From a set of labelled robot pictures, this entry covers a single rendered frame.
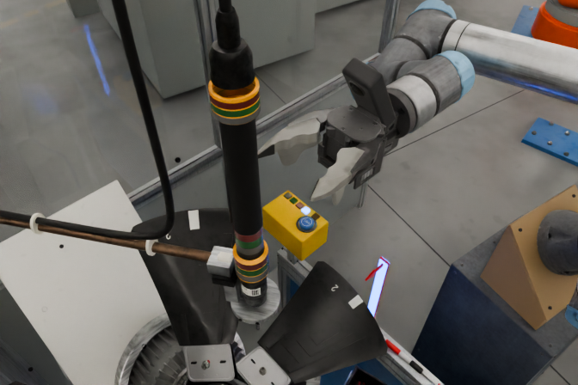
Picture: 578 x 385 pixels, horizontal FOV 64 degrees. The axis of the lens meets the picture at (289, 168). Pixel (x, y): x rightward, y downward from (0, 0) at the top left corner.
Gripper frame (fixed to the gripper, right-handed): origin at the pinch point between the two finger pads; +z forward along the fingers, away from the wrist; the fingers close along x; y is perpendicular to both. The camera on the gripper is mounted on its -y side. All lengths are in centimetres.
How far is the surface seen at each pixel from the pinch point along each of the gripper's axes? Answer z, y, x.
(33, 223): 25.0, 10.9, 22.9
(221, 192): -31, 85, 70
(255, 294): 7.8, 16.4, -2.3
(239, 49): 7.0, -19.2, -1.9
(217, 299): 8.0, 32.4, 8.8
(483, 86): -280, 164, 88
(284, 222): -25, 59, 29
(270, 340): 1.8, 47.3, 2.8
